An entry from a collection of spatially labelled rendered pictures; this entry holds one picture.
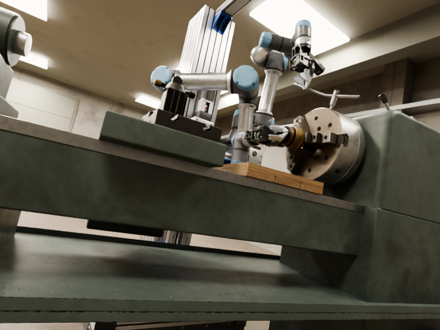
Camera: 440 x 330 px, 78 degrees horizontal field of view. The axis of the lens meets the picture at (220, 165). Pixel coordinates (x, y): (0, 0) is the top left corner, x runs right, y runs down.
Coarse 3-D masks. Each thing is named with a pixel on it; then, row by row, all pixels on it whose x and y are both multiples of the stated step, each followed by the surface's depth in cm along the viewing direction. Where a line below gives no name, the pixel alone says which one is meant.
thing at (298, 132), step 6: (288, 126) 106; (288, 132) 105; (294, 132) 105; (300, 132) 106; (288, 138) 104; (294, 138) 105; (300, 138) 105; (282, 144) 107; (288, 144) 107; (294, 144) 106; (300, 144) 106
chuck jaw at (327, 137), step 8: (304, 136) 105; (312, 136) 104; (320, 136) 103; (328, 136) 100; (336, 136) 101; (344, 136) 101; (312, 144) 106; (320, 144) 104; (328, 144) 102; (336, 144) 101; (344, 144) 100
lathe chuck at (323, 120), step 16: (320, 112) 112; (336, 112) 106; (320, 128) 110; (336, 128) 103; (352, 128) 103; (304, 144) 118; (352, 144) 101; (288, 160) 124; (320, 160) 106; (336, 160) 100; (352, 160) 102; (304, 176) 112; (320, 176) 104; (336, 176) 105
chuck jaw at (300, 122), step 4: (300, 116) 118; (296, 120) 119; (300, 120) 116; (304, 120) 118; (296, 124) 115; (300, 124) 114; (304, 124) 116; (304, 128) 114; (308, 128) 116; (304, 132) 112
